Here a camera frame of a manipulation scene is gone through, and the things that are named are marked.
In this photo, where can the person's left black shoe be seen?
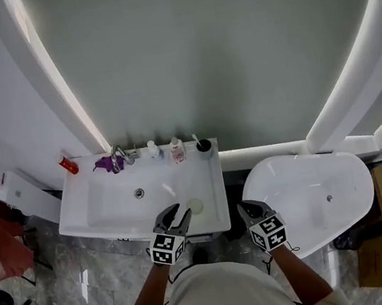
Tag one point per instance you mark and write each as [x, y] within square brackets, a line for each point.
[200, 256]

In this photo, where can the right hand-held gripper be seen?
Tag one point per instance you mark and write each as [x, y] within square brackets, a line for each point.
[268, 233]

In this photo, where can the person's left forearm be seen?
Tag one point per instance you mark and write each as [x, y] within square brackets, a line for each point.
[147, 298]

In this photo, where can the purple cloth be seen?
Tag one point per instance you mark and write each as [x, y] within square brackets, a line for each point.
[104, 163]

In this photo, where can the sink drain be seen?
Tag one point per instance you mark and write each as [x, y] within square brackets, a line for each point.
[139, 192]

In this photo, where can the person's right forearm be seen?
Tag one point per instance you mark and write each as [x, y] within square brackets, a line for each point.
[300, 274]

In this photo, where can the white water dispenser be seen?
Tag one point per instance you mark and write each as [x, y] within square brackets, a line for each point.
[29, 199]

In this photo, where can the black folding rack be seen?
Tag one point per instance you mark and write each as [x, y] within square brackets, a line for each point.
[43, 263]

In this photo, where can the bathtub drain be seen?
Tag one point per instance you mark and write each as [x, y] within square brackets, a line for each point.
[329, 198]

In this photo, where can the chrome faucet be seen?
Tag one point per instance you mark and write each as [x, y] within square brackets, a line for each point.
[118, 158]

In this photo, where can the white lit wall frame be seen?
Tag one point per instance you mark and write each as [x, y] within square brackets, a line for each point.
[346, 87]
[45, 74]

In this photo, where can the white bathtub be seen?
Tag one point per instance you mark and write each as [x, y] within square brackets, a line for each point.
[291, 197]

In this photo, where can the red bottle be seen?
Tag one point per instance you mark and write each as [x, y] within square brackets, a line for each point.
[68, 164]

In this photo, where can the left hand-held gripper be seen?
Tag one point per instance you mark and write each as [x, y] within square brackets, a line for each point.
[167, 249]

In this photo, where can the white wall ledge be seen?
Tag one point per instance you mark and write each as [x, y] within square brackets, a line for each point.
[259, 153]

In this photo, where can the pink hanging cloth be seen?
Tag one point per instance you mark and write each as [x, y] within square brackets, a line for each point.
[10, 248]

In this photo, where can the pink-label soap bottle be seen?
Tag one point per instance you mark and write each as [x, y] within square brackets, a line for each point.
[177, 152]

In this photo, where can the white toothbrush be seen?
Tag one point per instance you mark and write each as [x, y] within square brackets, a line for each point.
[196, 139]

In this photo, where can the dark cup with toothbrush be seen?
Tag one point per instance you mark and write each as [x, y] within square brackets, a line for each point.
[205, 151]

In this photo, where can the white sink vanity cabinet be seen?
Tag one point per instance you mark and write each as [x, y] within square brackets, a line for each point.
[113, 203]

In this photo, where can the small white pump bottle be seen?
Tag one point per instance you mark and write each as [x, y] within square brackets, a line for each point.
[155, 151]

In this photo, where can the person's beige shirt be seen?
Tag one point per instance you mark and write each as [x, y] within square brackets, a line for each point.
[217, 298]

